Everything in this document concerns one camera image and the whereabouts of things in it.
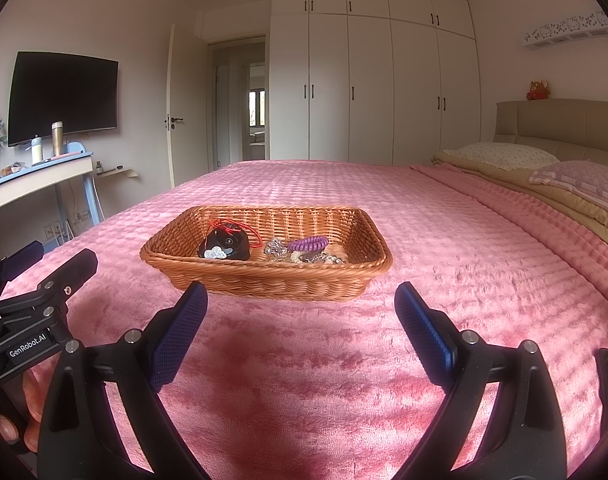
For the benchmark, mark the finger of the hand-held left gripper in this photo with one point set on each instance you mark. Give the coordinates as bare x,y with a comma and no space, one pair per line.
74,267
19,260

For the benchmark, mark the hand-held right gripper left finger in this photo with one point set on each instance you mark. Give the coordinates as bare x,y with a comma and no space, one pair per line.
179,340

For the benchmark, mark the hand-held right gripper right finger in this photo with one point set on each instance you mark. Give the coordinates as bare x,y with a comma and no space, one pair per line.
426,335

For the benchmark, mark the woven wicker basket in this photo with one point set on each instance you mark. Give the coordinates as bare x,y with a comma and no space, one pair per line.
264,280

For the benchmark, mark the person's left hand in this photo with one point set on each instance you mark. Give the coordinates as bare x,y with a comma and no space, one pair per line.
31,400

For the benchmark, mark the white and blue desk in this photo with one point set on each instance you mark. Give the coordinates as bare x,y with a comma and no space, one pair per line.
34,180

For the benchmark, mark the white bottle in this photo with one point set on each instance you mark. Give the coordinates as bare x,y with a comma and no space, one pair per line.
36,152

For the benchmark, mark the metal thermos bottle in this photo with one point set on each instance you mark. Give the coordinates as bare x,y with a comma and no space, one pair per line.
58,140

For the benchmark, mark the pink plush blanket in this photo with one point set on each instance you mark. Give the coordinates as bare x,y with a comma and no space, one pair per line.
304,385

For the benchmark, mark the small dark metal clip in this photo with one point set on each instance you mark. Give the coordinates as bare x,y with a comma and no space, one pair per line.
310,258

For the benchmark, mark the black television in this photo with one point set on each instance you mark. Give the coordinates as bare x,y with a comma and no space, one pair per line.
61,97

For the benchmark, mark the white door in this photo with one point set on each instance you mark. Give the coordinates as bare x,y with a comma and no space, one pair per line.
172,105

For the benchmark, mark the beige quilt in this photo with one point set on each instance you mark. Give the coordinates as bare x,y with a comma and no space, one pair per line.
558,195

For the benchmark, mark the white floral pillow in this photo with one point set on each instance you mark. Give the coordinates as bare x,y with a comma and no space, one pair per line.
503,154

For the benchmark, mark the purple patterned pillow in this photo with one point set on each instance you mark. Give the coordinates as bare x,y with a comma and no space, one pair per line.
583,182

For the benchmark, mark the window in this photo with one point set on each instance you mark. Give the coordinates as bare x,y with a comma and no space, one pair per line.
257,106

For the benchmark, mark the beige upholstered headboard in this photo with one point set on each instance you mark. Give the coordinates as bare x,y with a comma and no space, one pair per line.
558,122

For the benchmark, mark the white wardrobe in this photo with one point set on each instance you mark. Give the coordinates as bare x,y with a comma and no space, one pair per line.
373,85

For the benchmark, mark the brown plush toy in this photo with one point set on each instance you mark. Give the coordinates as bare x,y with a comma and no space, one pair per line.
538,90

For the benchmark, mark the small white wall shelf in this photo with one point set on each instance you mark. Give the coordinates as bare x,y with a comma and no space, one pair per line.
118,173

